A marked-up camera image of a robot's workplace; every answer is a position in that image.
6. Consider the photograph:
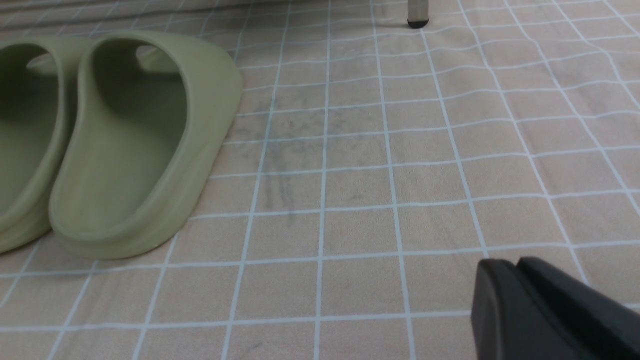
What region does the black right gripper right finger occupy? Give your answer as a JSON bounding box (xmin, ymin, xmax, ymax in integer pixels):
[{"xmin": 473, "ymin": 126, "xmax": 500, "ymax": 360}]
[{"xmin": 516, "ymin": 256, "xmax": 640, "ymax": 360}]

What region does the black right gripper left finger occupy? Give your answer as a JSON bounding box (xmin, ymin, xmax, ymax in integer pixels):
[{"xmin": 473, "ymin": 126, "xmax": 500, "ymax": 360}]
[{"xmin": 470, "ymin": 259, "xmax": 591, "ymax": 360}]

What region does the metal shoe rack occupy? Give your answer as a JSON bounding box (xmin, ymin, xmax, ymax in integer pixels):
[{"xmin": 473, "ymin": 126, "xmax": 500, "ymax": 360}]
[{"xmin": 407, "ymin": 0, "xmax": 430, "ymax": 29}]

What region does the right green foam slipper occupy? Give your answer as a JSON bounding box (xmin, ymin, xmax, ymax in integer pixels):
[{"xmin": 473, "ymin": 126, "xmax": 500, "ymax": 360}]
[{"xmin": 49, "ymin": 30, "xmax": 243, "ymax": 260}]

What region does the green foam slipper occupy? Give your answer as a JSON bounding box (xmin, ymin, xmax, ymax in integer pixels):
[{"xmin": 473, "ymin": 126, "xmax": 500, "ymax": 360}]
[
  {"xmin": 0, "ymin": 36, "xmax": 93, "ymax": 253},
  {"xmin": 49, "ymin": 30, "xmax": 243, "ymax": 260}
]

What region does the left green foam slipper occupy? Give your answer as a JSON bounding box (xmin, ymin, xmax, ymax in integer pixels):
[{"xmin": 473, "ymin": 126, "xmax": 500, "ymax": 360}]
[{"xmin": 0, "ymin": 36, "xmax": 93, "ymax": 253}]

